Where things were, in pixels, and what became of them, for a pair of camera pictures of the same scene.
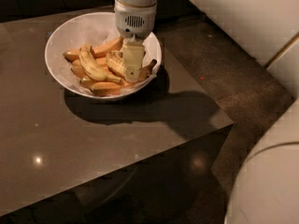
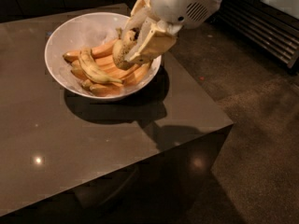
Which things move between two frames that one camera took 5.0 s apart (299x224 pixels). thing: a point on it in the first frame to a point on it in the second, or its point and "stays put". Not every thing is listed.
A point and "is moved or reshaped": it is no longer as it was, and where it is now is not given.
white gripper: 135,21 to 180,4
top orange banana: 99,52 stays put
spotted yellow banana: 116,61 is moved or reshaped
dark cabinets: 17,0 stays put
